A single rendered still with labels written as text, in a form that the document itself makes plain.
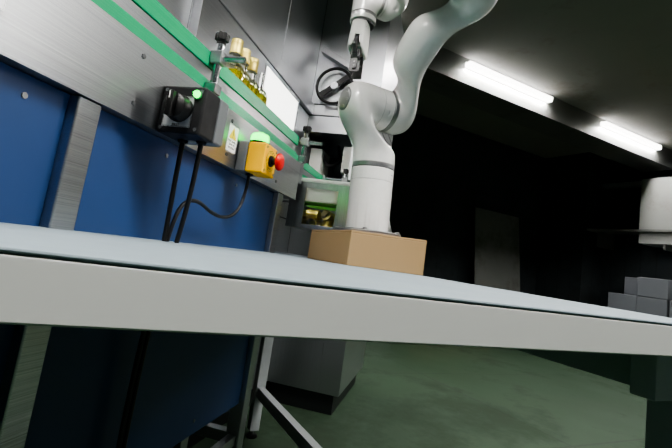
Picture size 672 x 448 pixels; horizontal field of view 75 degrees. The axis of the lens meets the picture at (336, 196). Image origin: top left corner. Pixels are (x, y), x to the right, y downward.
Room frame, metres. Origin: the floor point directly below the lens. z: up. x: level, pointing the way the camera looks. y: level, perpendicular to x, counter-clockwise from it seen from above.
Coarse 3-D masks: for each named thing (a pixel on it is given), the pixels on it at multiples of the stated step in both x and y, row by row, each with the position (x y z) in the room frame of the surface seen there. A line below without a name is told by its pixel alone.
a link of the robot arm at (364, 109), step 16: (352, 96) 1.13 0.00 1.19; (368, 96) 1.13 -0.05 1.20; (384, 96) 1.15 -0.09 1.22; (352, 112) 1.14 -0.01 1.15; (368, 112) 1.13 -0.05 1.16; (384, 112) 1.16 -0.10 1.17; (352, 128) 1.17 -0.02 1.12; (368, 128) 1.14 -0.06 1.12; (384, 128) 1.21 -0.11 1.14; (352, 144) 1.21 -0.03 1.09; (368, 144) 1.16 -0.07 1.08; (384, 144) 1.16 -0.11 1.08; (352, 160) 1.22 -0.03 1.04; (368, 160) 1.16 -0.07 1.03; (384, 160) 1.16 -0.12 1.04
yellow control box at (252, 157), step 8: (240, 144) 0.97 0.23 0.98; (248, 144) 0.97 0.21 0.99; (256, 144) 0.96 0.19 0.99; (264, 144) 0.96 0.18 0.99; (240, 152) 0.97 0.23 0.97; (248, 152) 0.97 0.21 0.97; (256, 152) 0.96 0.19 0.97; (264, 152) 0.96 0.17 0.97; (272, 152) 1.00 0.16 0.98; (240, 160) 0.97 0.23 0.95; (248, 160) 0.97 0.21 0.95; (256, 160) 0.96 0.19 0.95; (264, 160) 0.96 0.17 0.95; (240, 168) 0.97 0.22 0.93; (248, 168) 0.97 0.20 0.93; (256, 168) 0.96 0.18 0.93; (264, 168) 0.97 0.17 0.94; (272, 168) 1.01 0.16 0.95; (256, 176) 1.02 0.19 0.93; (264, 176) 1.01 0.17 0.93; (272, 176) 1.02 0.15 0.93
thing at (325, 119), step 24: (336, 0) 2.30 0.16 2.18; (336, 24) 2.30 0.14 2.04; (384, 24) 2.23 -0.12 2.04; (336, 48) 2.29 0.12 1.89; (384, 48) 2.23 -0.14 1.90; (336, 72) 2.29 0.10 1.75; (384, 72) 2.26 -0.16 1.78; (312, 96) 2.32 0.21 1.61; (312, 120) 2.31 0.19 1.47; (336, 120) 2.28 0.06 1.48; (336, 144) 2.51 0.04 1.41
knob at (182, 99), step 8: (168, 96) 0.66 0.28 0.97; (176, 96) 0.67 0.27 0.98; (184, 96) 0.67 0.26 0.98; (168, 104) 0.66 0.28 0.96; (176, 104) 0.67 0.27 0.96; (184, 104) 0.67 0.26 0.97; (192, 104) 0.68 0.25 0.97; (168, 112) 0.66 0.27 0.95; (176, 112) 0.67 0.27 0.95; (184, 112) 0.67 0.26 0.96; (176, 120) 0.68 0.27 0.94; (184, 120) 0.69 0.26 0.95
